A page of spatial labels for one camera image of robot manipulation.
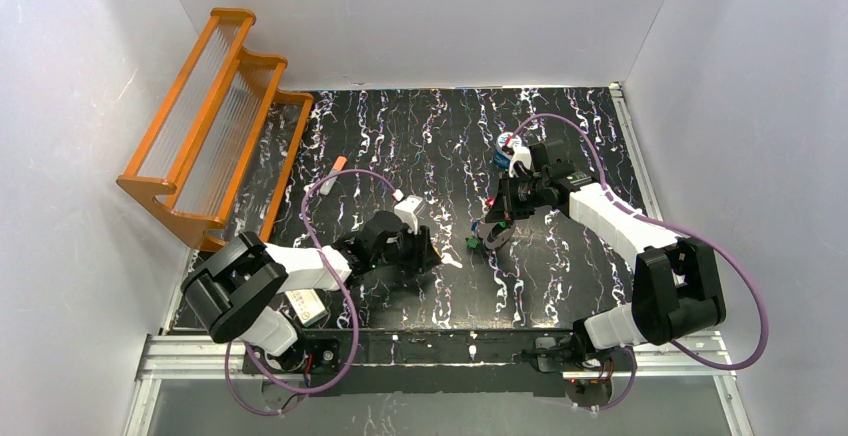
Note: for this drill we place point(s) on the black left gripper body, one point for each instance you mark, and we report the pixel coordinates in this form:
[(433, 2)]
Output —
[(419, 251)]

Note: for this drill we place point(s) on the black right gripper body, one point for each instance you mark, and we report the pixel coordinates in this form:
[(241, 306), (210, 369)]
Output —
[(502, 206)]

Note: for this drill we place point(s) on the white metal keyring plate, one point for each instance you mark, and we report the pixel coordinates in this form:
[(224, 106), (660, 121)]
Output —
[(494, 235)]

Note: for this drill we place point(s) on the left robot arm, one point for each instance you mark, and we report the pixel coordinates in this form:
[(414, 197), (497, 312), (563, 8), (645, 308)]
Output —
[(230, 292)]

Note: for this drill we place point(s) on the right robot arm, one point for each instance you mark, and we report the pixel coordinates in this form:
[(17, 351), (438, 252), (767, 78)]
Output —
[(676, 285)]

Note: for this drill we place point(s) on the blue round tin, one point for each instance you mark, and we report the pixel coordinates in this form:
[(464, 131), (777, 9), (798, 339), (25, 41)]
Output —
[(504, 149)]

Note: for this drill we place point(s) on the orange capped white highlighter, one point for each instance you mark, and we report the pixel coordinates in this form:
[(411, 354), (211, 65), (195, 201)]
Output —
[(337, 167)]

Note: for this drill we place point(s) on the orange wooden tiered rack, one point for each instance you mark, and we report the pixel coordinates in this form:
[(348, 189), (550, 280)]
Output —
[(217, 157)]

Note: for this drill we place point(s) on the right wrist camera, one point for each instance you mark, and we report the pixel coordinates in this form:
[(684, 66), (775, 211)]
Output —
[(520, 158)]

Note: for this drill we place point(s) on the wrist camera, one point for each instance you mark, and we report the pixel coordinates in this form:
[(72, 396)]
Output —
[(408, 209), (520, 158)]

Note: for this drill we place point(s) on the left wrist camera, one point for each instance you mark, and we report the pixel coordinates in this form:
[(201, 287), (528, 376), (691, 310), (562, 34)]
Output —
[(408, 209)]

